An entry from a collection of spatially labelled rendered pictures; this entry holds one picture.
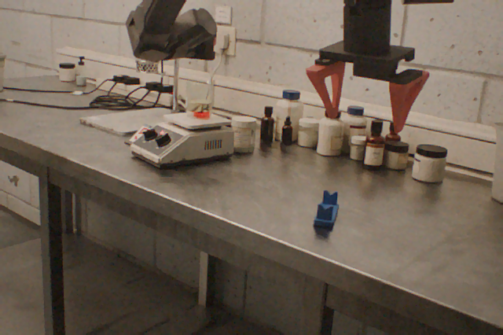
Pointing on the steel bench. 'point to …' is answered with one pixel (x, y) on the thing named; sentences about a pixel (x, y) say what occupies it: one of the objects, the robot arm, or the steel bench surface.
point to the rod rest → (327, 210)
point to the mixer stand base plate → (127, 120)
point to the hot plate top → (196, 121)
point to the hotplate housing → (191, 146)
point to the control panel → (156, 142)
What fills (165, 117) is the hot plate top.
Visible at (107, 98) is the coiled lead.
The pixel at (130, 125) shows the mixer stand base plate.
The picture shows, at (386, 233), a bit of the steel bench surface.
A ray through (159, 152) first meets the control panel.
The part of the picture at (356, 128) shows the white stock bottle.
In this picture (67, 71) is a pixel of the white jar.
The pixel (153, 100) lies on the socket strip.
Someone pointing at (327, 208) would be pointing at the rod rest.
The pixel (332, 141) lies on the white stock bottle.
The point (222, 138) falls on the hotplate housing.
